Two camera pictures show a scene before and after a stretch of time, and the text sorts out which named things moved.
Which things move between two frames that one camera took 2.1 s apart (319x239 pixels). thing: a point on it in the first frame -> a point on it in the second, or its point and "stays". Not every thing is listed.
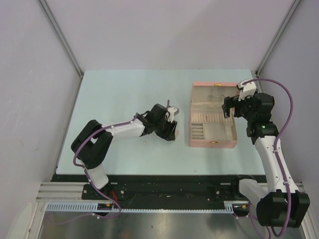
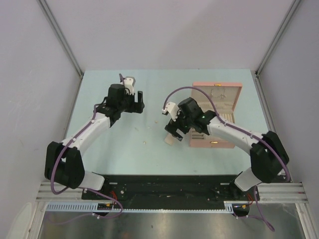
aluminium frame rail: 62,192 stays
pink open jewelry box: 209,128 stays
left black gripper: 169,134 -> 136,107
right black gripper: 234,102 -> 173,125
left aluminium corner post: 48,13 stays
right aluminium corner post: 291,11 stays
